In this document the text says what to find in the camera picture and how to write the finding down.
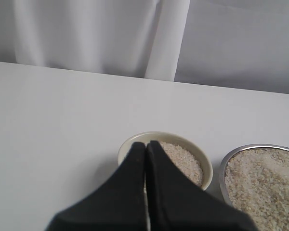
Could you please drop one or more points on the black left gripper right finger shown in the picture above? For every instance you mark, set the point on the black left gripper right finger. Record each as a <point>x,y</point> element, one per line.
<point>176,204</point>

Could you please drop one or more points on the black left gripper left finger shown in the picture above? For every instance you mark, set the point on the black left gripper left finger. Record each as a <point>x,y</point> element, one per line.
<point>117,205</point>

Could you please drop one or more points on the cream ceramic bowl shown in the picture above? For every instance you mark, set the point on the cream ceramic bowl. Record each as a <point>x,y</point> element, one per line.
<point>190,160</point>

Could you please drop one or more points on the steel rice basin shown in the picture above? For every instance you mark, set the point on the steel rice basin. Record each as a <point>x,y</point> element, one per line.
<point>255,179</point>

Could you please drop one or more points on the white backdrop curtain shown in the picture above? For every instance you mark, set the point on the white backdrop curtain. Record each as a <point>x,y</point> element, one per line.
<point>229,43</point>

